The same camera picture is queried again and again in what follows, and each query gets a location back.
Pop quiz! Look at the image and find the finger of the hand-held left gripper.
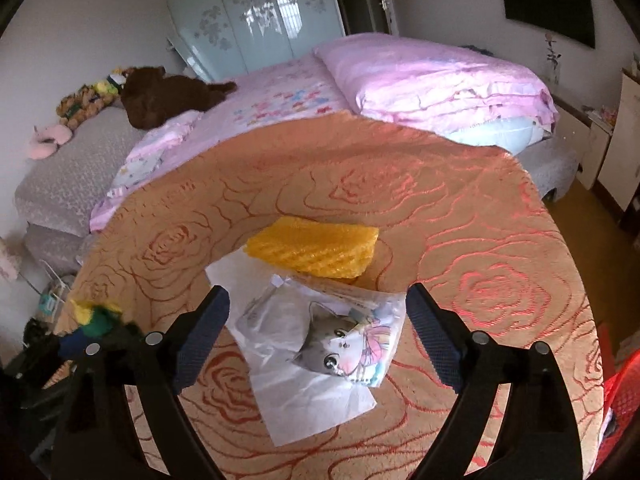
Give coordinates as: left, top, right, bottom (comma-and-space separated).
59, 332, 87, 359

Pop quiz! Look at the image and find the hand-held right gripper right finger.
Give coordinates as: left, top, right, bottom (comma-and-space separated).
407, 284, 583, 480

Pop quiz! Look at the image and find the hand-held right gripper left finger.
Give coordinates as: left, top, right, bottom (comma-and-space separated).
52, 285, 231, 480

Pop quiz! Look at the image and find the green and yellow knitted toy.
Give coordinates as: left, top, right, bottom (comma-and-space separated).
70, 300, 123, 337

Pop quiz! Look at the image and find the cartoon cat plastic bag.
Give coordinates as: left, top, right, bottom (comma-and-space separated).
235, 272, 407, 388

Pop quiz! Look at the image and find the red mesh basket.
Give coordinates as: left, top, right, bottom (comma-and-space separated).
592, 322, 640, 476

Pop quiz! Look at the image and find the white paper sheet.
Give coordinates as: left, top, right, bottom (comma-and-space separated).
205, 250, 377, 447

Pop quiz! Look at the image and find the orange rose pattern tablecloth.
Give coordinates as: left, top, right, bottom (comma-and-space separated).
50, 112, 601, 480

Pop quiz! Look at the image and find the yellow foam net sleeve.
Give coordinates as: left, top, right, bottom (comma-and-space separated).
243, 217, 380, 281

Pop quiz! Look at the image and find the folded printed baby cloth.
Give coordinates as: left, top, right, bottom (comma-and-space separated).
107, 110, 203, 201

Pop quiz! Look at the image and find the pink plush toy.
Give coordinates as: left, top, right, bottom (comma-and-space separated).
27, 124, 75, 160

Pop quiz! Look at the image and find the light blue pillow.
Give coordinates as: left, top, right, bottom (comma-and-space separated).
447, 116, 543, 148

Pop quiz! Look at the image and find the colourful plush toy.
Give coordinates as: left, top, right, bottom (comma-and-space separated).
56, 67, 128, 128

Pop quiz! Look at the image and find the white nightstand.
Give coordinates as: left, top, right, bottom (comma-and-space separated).
552, 95, 616, 191

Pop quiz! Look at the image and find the brown plush toy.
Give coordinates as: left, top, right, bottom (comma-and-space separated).
121, 66, 237, 130

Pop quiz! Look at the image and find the pink floral bed sheet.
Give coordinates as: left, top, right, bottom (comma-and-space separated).
90, 55, 351, 233

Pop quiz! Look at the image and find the pink duvet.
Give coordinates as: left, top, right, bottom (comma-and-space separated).
312, 32, 558, 133

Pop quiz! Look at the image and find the white dressing table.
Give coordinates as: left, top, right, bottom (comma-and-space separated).
595, 67, 640, 213

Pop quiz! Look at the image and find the pink flower in vase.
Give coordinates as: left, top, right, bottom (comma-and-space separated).
544, 30, 563, 86

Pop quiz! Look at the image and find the glass door wardrobe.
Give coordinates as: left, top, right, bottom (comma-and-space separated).
165, 0, 346, 83

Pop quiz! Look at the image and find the wire floor rack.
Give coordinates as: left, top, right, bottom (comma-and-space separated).
25, 260, 76, 321

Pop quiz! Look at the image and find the grey upholstered bed frame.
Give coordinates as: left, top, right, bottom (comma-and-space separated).
15, 110, 581, 261

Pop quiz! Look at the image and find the black wall television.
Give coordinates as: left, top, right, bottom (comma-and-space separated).
497, 0, 597, 50

